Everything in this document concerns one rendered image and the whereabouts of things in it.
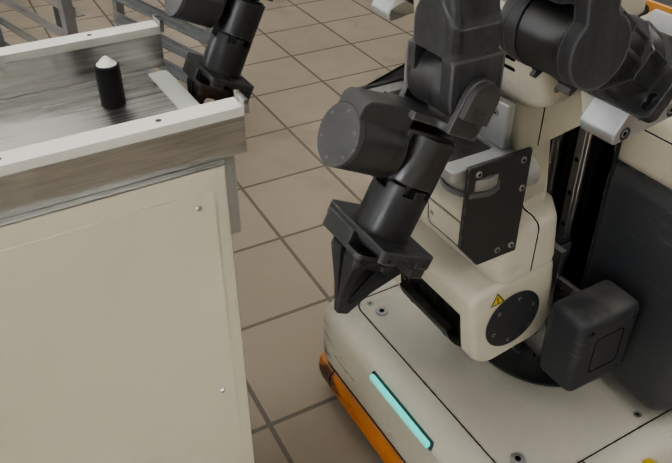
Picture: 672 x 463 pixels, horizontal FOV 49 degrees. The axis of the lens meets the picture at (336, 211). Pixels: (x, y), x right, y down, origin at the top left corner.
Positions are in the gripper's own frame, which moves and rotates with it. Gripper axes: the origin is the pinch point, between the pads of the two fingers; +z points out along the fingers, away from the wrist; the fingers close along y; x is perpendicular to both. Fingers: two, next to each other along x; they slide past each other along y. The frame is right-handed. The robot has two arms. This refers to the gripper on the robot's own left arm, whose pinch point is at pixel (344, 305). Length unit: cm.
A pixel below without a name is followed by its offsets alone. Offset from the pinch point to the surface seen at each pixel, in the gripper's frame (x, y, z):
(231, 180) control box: -1.5, -26.1, -0.5
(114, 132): -19.0, -23.1, -4.7
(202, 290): -2.5, -21.1, 12.8
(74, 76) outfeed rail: -16, -51, -1
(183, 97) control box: -4.7, -39.9, -5.4
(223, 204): -4.3, -21.3, 0.7
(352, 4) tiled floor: 180, -272, -9
